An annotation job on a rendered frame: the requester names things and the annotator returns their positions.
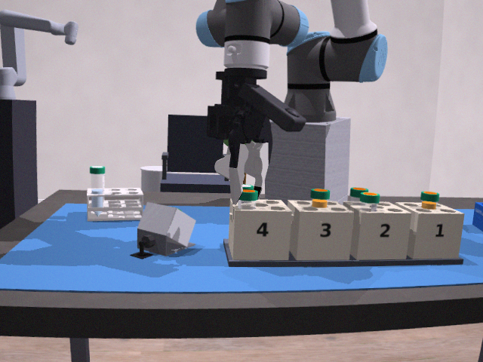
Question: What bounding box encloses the beige bucket adapter block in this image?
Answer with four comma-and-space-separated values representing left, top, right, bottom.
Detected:
343, 201, 411, 260
395, 202, 465, 259
228, 199, 292, 260
288, 200, 354, 260

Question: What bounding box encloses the blue bench mat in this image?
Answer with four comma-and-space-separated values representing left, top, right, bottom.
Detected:
0, 204, 483, 293

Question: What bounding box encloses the clear tube with orange liquid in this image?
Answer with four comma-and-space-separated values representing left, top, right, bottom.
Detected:
238, 189, 258, 210

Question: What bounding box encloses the blue tube rack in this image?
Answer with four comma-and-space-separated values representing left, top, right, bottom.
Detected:
472, 202, 483, 231

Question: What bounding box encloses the white tube rack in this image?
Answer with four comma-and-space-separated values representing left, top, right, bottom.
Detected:
87, 188, 143, 221

